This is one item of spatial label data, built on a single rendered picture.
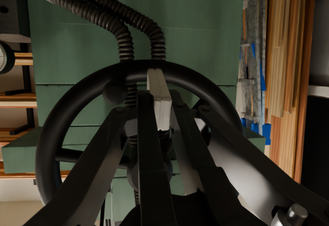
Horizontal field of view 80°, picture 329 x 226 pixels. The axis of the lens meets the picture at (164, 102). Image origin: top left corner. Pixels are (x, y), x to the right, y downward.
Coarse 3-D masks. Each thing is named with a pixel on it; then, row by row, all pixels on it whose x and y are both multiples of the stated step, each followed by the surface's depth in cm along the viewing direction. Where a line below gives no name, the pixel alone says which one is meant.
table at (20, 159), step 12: (36, 132) 51; (252, 132) 54; (12, 144) 42; (24, 144) 42; (36, 144) 43; (72, 144) 43; (84, 144) 43; (264, 144) 50; (12, 156) 41; (24, 156) 42; (12, 168) 42; (24, 168) 42; (60, 168) 43
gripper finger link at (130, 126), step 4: (140, 92) 17; (144, 92) 18; (148, 92) 18; (136, 108) 15; (132, 112) 15; (136, 112) 15; (132, 116) 14; (136, 116) 14; (128, 120) 14; (132, 120) 14; (136, 120) 14; (128, 124) 14; (132, 124) 14; (136, 124) 14; (124, 128) 14; (128, 128) 14; (132, 128) 14; (136, 128) 14; (124, 132) 14; (128, 132) 14; (132, 132) 14; (136, 132) 14; (120, 136) 14; (124, 136) 14
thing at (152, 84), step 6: (150, 72) 20; (150, 78) 18; (156, 78) 19; (150, 84) 17; (156, 84) 17; (150, 90) 17; (156, 90) 16; (156, 96) 15; (156, 102) 15; (156, 108) 15; (156, 114) 15; (156, 120) 16
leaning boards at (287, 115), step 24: (288, 0) 147; (312, 0) 143; (288, 24) 152; (312, 24) 145; (288, 48) 153; (288, 72) 154; (288, 96) 155; (264, 120) 201; (288, 120) 170; (288, 144) 171; (288, 168) 173
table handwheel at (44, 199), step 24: (96, 72) 24; (120, 72) 24; (144, 72) 24; (168, 72) 24; (192, 72) 25; (72, 96) 23; (96, 96) 25; (216, 96) 26; (48, 120) 24; (72, 120) 25; (240, 120) 28; (48, 144) 24; (168, 144) 27; (48, 168) 24; (120, 168) 26; (168, 168) 25; (48, 192) 25
